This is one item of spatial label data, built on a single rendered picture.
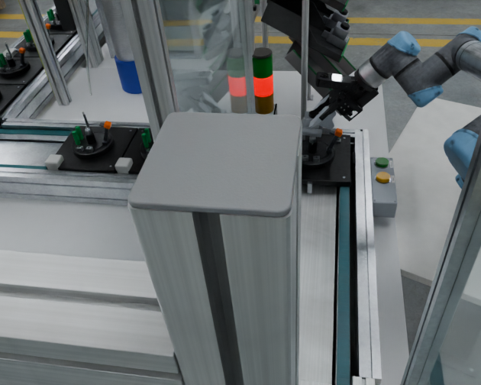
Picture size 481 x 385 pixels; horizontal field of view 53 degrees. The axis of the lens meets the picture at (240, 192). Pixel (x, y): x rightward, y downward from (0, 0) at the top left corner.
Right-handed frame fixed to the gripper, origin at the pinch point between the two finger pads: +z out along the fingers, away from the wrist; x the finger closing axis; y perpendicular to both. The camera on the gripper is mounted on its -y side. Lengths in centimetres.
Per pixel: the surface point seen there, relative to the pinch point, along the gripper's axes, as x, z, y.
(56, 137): 9, 75, -58
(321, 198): -13.9, 11.6, 15.9
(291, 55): 23.1, -1.4, -11.7
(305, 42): 19.5, -9.0, -12.3
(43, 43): 42, 68, -82
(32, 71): 52, 92, -83
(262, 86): -21.6, -10.0, -23.5
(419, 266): -33, -2, 40
